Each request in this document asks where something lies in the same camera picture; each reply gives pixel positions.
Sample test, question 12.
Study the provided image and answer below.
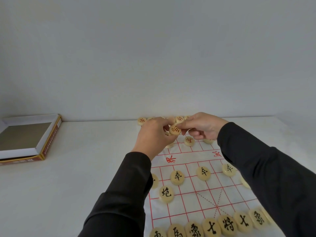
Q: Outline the person's left hand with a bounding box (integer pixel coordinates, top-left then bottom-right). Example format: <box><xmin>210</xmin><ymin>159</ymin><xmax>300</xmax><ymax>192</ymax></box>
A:
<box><xmin>131</xmin><ymin>117</ymin><xmax>179</xmax><ymax>162</ymax></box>

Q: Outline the person's right hand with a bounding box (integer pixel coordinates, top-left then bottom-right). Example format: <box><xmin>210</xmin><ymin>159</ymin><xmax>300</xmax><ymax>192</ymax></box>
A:
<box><xmin>176</xmin><ymin>112</ymin><xmax>230</xmax><ymax>141</ymax></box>

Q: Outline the red grid xiangqi board sheet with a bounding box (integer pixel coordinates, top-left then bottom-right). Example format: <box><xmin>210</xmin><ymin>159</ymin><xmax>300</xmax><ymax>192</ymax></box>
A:
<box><xmin>137</xmin><ymin>118</ymin><xmax>279</xmax><ymax>237</ymax></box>

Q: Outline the white cardboard box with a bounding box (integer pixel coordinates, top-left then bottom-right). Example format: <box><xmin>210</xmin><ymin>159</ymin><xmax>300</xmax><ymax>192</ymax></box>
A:
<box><xmin>0</xmin><ymin>114</ymin><xmax>62</xmax><ymax>166</ymax></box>

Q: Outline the person's left forearm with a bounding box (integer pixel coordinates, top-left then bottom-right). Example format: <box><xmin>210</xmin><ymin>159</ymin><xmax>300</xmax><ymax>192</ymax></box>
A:
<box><xmin>78</xmin><ymin>151</ymin><xmax>154</xmax><ymax>237</ymax></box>

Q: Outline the person's right forearm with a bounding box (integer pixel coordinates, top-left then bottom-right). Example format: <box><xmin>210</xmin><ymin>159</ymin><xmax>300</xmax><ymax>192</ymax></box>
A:
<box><xmin>217</xmin><ymin>122</ymin><xmax>316</xmax><ymax>237</ymax></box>

